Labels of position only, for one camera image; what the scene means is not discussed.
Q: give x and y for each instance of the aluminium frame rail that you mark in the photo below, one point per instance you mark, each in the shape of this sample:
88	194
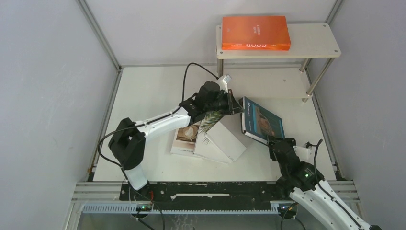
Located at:
93	23

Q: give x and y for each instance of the grey white plain book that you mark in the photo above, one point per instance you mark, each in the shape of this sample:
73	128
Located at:
226	142

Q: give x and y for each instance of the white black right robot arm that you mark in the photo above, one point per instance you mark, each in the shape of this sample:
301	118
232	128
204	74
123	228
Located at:
306	185

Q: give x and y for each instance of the coffee cover book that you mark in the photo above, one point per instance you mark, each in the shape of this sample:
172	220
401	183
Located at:
184	140

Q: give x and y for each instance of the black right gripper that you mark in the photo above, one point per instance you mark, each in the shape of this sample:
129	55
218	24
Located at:
271	139

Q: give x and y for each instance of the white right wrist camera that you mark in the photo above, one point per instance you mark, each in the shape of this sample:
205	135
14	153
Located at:
306	152

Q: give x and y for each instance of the white raised shelf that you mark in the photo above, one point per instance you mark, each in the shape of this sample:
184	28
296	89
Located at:
279	74

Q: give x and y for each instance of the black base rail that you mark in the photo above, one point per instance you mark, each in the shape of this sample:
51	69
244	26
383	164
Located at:
208	196

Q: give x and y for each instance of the orange hardcover book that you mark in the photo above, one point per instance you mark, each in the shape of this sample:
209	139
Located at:
255	33

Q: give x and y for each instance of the teal Humor book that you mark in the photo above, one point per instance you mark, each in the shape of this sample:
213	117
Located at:
259	123

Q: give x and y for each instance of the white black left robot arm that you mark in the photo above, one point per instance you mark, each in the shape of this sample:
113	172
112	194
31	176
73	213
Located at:
128	141

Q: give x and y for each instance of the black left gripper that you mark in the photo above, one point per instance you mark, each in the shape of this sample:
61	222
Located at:
232	107

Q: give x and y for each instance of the palm leaf cover book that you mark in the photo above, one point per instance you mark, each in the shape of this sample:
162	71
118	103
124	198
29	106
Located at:
204	148

